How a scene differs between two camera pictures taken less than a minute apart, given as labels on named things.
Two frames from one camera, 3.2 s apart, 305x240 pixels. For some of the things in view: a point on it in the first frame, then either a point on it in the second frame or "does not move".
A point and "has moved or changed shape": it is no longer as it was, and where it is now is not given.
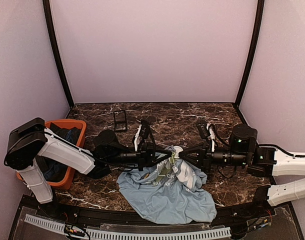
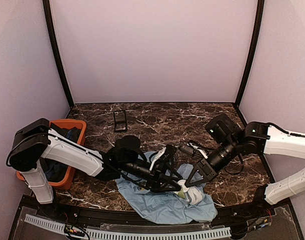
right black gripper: (206, 161) → (208, 172)
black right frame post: (260, 9) does not move
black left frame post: (47, 5) does not move
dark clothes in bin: (52, 170) does not move
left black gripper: (145, 154) → (155, 183)
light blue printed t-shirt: (168, 192) has moved or changed shape
